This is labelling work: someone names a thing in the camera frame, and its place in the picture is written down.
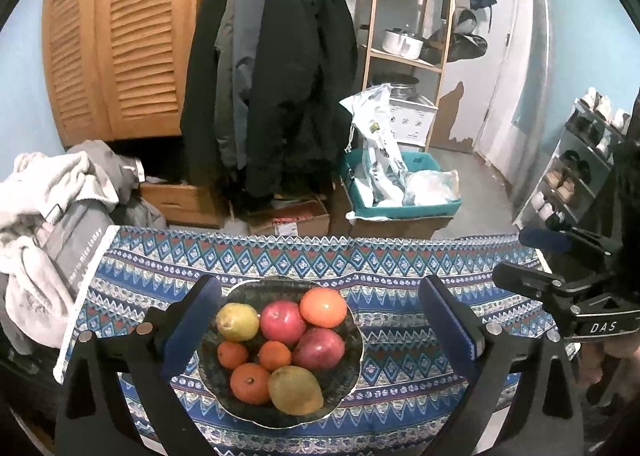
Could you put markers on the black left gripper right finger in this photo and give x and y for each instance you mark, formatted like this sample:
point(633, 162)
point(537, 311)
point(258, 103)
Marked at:
point(544, 417)

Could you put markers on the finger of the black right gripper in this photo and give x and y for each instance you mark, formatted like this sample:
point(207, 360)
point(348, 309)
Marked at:
point(555, 294)
point(577, 243)

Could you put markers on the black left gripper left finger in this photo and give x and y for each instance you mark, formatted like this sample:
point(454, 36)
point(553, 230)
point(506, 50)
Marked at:
point(94, 418)

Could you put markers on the small orange tangerine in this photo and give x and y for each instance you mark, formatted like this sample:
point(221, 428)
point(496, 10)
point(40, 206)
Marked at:
point(231, 354)

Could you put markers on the large orange with stem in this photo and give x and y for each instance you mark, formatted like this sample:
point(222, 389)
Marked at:
point(249, 384)

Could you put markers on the yellow apple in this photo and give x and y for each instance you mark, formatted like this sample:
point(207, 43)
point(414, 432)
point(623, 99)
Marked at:
point(237, 322)

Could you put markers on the green yellow mango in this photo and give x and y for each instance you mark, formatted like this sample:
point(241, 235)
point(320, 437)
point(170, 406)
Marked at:
point(295, 391)

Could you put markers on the round orange fruit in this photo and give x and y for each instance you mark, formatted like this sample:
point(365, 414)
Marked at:
point(323, 307)

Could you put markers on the dark red apple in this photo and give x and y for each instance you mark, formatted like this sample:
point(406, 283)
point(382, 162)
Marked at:
point(319, 349)

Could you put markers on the person's right hand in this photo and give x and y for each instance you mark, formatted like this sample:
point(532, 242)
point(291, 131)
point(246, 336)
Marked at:
point(596, 358)

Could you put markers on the grey shoe rack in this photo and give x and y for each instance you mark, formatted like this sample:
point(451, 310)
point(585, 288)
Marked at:
point(578, 166)

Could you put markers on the blue patterned tablecloth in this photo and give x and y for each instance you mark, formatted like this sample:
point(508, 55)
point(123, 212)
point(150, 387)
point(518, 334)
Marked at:
point(406, 390)

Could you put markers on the clear plastic bag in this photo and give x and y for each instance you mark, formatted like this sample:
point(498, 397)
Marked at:
point(431, 188)

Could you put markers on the brown cardboard box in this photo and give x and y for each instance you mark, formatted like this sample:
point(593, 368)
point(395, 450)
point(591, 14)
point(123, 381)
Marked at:
point(338, 205)

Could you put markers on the teal plastic bin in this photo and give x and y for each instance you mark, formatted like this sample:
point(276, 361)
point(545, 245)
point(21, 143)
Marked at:
point(357, 189)

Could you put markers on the white printed plastic bag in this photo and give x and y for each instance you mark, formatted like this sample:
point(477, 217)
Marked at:
point(384, 169)

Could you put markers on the white patterned box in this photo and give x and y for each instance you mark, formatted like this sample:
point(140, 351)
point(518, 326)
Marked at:
point(412, 121)

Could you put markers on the grey white clothes pile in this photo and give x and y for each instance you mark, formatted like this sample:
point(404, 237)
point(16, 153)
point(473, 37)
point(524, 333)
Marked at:
point(55, 211)

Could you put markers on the wooden shelf rack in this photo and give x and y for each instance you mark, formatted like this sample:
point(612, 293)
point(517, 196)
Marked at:
point(418, 17)

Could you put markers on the metal pot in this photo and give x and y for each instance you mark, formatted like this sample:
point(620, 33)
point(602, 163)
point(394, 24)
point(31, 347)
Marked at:
point(402, 86)

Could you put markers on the wooden drawer box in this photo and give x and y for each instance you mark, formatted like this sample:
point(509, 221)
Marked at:
point(184, 204)

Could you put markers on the open flat cardboard box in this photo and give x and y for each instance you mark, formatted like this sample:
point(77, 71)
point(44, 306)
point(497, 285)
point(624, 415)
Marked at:
point(307, 218)

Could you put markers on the black hanging coat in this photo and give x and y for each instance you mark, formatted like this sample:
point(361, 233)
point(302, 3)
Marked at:
point(297, 130)

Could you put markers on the grey hanging jacket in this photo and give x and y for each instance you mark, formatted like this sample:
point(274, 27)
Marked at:
point(236, 44)

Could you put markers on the wooden louvered cabinet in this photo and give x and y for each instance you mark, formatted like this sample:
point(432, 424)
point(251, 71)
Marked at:
point(116, 69)

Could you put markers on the white pot with handle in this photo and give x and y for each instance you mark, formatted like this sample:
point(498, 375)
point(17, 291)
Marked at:
point(402, 44)

